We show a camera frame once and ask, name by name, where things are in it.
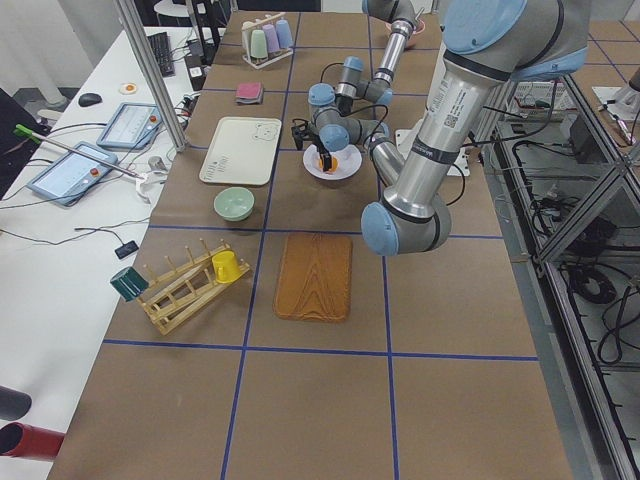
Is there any pink bowl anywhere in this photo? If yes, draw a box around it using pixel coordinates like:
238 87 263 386
387 18 426 50

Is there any far teach pendant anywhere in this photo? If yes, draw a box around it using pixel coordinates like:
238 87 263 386
96 103 163 150

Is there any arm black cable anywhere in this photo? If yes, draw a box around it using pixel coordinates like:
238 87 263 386
349 103 392 139
319 60 346 89

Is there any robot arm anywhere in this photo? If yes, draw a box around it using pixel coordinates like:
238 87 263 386
308 1 592 256
308 0 420 116

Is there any grey cloth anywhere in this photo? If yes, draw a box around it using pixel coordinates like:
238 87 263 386
235 83 265 107

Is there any blue tumbler cup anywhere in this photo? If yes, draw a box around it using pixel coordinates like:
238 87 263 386
275 18 293 50

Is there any green ceramic bowl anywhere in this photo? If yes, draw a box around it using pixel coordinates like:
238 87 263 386
213 186 255 222

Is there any green tumbler cup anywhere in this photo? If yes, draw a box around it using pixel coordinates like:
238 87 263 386
250 29 268 62

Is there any black computer mouse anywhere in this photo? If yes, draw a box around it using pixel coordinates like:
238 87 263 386
78 92 102 108

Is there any dark green mug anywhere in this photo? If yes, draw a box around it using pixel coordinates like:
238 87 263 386
110 267 149 302

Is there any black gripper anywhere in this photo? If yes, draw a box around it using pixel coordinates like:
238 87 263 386
312 133 335 172

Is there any black keyboard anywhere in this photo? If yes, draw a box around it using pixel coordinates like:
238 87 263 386
147 32 175 77

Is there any white wire cup rack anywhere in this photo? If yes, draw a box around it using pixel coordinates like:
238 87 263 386
241 12 294 69

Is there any metal grabber stick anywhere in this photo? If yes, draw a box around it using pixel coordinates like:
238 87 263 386
14 124 168 204

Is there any wooden cutting board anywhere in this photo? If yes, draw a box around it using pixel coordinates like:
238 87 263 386
273 233 352 323

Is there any aluminium frame post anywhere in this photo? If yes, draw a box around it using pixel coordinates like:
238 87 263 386
114 0 187 153

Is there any orange fruit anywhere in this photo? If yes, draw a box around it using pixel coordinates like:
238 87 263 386
319 155 338 173

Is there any cream bear tray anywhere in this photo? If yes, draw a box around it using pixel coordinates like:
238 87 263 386
199 116 282 186

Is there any white round plate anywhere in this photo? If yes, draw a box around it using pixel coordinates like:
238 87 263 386
303 145 362 181

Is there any small metal weight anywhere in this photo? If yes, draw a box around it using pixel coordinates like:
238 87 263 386
148 156 167 172

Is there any teach pendant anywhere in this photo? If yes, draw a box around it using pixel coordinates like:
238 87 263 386
96 103 163 150
27 152 111 206

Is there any wooden cup rack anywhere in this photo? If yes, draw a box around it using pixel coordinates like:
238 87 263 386
136 240 251 336

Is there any yellow mug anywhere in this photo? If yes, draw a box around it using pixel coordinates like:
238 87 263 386
212 250 242 284

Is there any near teach pendant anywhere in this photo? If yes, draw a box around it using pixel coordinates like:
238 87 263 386
27 152 111 206

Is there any purple tumbler cup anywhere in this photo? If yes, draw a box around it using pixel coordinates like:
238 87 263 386
262 23 280 55

